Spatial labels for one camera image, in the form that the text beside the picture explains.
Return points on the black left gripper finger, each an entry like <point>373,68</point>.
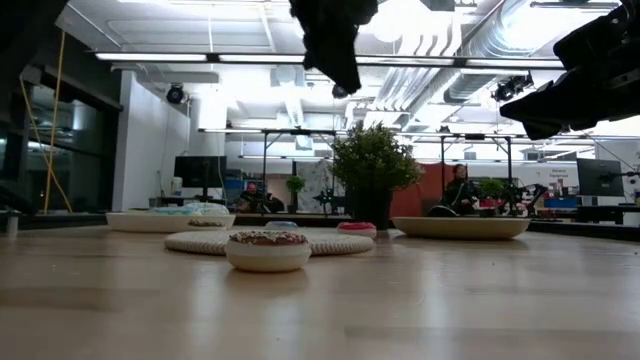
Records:
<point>345,60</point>
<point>317,50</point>

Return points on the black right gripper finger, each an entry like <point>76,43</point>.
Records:
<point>542,129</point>
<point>545,102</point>

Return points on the small pink-iced donut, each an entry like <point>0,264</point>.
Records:
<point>356,230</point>

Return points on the small chocolate sprinkled donut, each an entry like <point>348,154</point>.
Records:
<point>207,223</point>
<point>267,255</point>

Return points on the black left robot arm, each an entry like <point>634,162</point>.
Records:
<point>22,25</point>

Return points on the black ceiling spotlight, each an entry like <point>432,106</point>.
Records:
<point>175,94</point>
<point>338,92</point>
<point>510,87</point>

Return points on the black computer monitor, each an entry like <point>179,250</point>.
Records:
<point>600,177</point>
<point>200,171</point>

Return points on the small green desk plant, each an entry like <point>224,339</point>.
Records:
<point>491,187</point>

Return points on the large green bushy plant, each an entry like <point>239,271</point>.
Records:
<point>372,160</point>

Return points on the person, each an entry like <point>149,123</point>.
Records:
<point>460,192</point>
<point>251,195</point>

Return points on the long ceiling light bar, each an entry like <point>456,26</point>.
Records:
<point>200,57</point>

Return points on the cream round plate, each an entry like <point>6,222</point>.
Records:
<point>460,228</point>

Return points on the small potted green plant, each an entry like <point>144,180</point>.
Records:
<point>295,184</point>

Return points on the orange partition panel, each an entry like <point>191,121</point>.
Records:
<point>415,197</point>

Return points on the dark plant pot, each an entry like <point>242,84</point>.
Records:
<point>371,207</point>

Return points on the small blue sprinkled donut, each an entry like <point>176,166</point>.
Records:
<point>281,225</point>

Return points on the round woven white mat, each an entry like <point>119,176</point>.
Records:
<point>345,244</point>

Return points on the white container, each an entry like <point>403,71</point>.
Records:
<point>177,186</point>

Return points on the white round plate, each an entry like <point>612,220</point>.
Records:
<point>130,223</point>

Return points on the black metal frame rig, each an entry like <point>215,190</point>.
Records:
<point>300,131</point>
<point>475,136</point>

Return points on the silver ceiling air duct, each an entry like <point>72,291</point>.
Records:
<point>480,60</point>

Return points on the white short post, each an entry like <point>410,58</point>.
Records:
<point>12,225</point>

